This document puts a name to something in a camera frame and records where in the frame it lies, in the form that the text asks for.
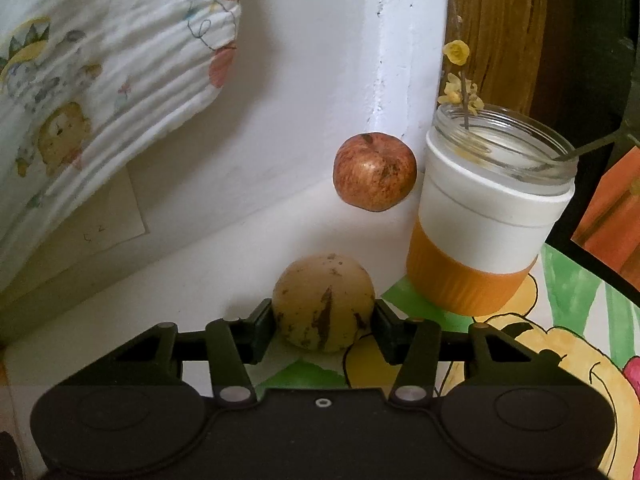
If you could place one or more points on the brown wooden post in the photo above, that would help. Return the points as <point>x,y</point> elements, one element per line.
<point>520,52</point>

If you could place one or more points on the white cartoon print hanging cloth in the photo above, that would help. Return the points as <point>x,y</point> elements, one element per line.
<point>86,85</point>

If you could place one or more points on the white orange glass jar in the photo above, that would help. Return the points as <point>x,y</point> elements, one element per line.
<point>494,185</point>

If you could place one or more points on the painting of orange dress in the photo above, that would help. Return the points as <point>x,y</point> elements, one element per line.
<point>609,229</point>

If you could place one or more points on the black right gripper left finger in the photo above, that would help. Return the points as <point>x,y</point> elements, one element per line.
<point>156,356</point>

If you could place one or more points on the colourful cartoon table cloth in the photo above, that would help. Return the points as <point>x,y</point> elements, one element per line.
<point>593,327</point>

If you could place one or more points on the red apple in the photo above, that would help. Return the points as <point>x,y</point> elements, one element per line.
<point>374,171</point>

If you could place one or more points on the tan speckled round fruit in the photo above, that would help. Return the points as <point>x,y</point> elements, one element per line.
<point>323,302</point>

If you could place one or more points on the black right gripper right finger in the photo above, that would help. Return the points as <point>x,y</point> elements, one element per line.
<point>490,357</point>

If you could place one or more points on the dried yellow flower twigs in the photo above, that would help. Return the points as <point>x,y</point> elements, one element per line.
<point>460,92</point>

